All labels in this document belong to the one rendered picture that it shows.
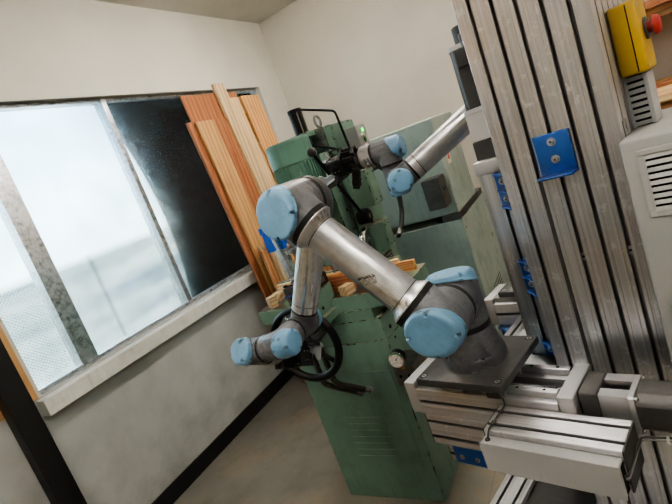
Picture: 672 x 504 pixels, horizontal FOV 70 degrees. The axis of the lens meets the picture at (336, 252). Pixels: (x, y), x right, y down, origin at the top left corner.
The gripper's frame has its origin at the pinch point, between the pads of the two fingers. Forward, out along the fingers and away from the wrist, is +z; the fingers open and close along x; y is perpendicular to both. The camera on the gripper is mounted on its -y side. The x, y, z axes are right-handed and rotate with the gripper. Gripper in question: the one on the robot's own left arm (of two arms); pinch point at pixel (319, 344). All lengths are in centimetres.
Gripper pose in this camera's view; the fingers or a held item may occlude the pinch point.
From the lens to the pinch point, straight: 159.3
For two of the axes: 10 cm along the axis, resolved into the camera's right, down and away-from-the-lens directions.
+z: 6.1, 1.5, 7.8
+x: 7.8, -2.8, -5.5
